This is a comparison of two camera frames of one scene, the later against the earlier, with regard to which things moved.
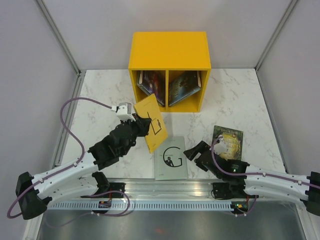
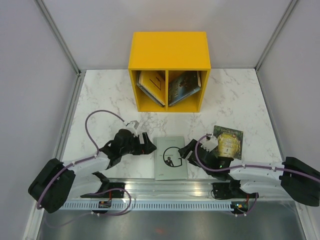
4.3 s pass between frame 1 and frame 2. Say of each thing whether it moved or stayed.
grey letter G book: stayed
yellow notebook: moved
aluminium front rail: stayed
